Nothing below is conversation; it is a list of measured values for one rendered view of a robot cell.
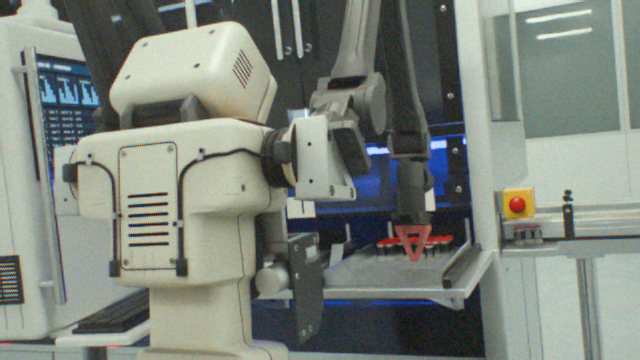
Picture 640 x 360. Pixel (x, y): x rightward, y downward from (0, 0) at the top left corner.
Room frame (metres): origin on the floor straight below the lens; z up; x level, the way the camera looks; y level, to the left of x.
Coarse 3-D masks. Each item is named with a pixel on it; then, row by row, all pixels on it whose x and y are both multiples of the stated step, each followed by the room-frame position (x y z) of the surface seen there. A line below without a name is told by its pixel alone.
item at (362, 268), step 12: (360, 252) 1.61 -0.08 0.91; (372, 252) 1.70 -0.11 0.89; (336, 264) 1.46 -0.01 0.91; (348, 264) 1.53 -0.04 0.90; (360, 264) 1.60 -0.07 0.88; (372, 264) 1.59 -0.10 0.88; (384, 264) 1.57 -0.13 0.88; (396, 264) 1.56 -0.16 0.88; (408, 264) 1.54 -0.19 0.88; (420, 264) 1.53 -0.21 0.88; (432, 264) 1.51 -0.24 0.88; (444, 264) 1.34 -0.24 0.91; (324, 276) 1.40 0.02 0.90; (336, 276) 1.39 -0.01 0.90; (348, 276) 1.38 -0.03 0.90; (360, 276) 1.37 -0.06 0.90; (372, 276) 1.36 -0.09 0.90; (384, 276) 1.35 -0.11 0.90; (396, 276) 1.34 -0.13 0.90; (408, 276) 1.33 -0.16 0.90; (420, 276) 1.32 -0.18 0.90; (432, 276) 1.31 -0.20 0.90; (444, 276) 1.32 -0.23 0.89
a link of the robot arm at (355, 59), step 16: (352, 0) 1.09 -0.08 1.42; (368, 0) 1.08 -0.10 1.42; (352, 16) 1.07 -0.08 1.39; (368, 16) 1.07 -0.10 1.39; (352, 32) 1.06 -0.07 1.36; (368, 32) 1.06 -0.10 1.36; (352, 48) 1.04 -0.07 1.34; (368, 48) 1.05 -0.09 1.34; (336, 64) 1.04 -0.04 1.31; (352, 64) 1.03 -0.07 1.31; (368, 64) 1.03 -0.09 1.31; (320, 80) 1.05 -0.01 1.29; (336, 80) 1.04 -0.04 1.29; (352, 80) 1.03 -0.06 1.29; (368, 80) 1.01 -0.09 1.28; (368, 96) 0.98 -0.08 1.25; (368, 112) 0.97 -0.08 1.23; (384, 112) 1.03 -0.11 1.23; (368, 128) 0.98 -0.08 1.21
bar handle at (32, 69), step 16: (32, 48) 1.50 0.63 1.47; (32, 64) 1.49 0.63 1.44; (32, 80) 1.49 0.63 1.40; (32, 96) 1.49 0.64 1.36; (32, 112) 1.50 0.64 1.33; (48, 160) 1.50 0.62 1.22; (48, 176) 1.50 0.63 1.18; (48, 192) 1.49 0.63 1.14; (48, 208) 1.49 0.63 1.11; (48, 224) 1.49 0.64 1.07; (48, 240) 1.50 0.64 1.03; (64, 288) 1.50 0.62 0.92
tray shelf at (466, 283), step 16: (480, 256) 1.57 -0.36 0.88; (464, 272) 1.40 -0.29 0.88; (480, 272) 1.42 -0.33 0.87; (336, 288) 1.37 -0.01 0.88; (352, 288) 1.36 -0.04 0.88; (368, 288) 1.34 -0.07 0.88; (384, 288) 1.33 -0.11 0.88; (400, 288) 1.31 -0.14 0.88; (416, 288) 1.30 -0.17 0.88; (432, 288) 1.29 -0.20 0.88; (464, 288) 1.26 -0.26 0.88
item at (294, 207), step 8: (288, 200) 1.83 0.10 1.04; (296, 200) 1.83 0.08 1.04; (288, 208) 1.84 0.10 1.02; (296, 208) 1.83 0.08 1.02; (304, 208) 1.82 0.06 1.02; (312, 208) 1.81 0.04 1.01; (288, 216) 1.84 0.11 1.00; (296, 216) 1.83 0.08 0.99; (304, 216) 1.82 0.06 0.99; (312, 216) 1.81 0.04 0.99
